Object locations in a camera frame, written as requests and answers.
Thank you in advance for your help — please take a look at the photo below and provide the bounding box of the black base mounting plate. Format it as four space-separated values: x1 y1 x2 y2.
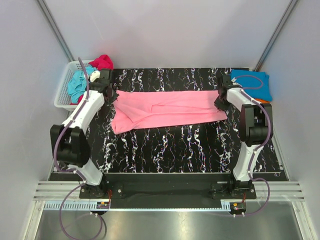
79 181 257 200

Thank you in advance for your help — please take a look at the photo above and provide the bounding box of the folded teal t shirt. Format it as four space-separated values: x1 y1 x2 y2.
223 69 273 102

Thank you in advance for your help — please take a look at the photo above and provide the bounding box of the light blue t shirt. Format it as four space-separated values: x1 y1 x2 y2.
67 70 87 105

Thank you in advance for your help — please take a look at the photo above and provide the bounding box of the folded orange t shirt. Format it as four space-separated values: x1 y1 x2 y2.
255 98 270 104

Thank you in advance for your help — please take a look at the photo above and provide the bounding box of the white plastic basket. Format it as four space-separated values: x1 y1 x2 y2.
54 60 91 112

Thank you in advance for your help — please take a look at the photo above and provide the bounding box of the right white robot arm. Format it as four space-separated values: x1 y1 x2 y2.
214 75 273 197

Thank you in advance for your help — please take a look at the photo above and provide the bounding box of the aluminium frame rail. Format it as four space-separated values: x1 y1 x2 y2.
33 181 305 202

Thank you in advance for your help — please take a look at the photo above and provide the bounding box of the white slotted cable duct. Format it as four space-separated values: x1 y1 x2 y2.
43 201 233 212

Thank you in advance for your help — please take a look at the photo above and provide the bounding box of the red t shirt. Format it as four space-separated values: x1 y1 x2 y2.
70 54 114 105

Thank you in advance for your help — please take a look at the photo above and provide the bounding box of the pink t shirt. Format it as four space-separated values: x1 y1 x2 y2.
111 90 227 135

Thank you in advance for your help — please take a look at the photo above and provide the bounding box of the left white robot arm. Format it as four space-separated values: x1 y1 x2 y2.
50 68 119 198

